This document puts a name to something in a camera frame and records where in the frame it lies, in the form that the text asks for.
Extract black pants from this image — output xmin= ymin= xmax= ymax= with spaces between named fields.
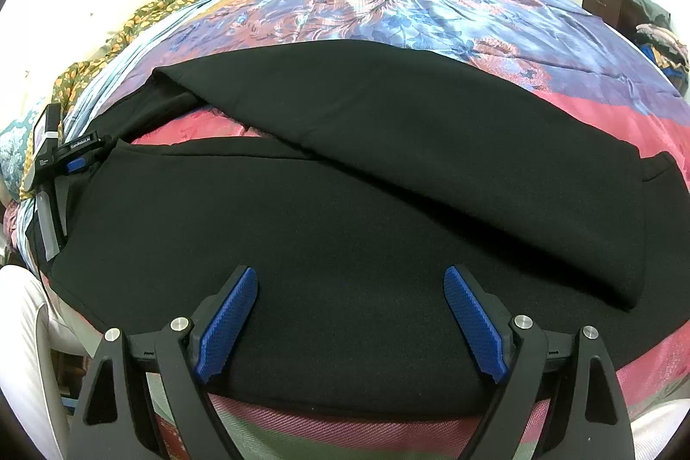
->
xmin=44 ymin=40 xmax=689 ymax=418

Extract teal floral pillow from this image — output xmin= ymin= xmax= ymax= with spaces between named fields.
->
xmin=0 ymin=110 xmax=38 ymax=200

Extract blue striped bed sheet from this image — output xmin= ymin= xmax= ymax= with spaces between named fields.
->
xmin=9 ymin=0 xmax=245 ymax=245

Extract pink crumpled cloth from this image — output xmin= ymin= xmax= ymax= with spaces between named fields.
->
xmin=2 ymin=200 xmax=23 ymax=251

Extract person's white trouser leg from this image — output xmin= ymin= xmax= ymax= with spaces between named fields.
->
xmin=0 ymin=265 xmax=87 ymax=459

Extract green orange floral cloth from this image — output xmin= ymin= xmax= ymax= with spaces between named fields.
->
xmin=15 ymin=0 xmax=200 ymax=201

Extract multicolour floral bedspread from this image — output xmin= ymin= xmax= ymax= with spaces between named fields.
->
xmin=64 ymin=0 xmax=689 ymax=459

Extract pile of clothes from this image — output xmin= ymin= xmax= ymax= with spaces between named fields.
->
xmin=629 ymin=0 xmax=689 ymax=96

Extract dark wooden side cabinet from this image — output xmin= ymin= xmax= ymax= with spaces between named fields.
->
xmin=583 ymin=0 xmax=646 ymax=35

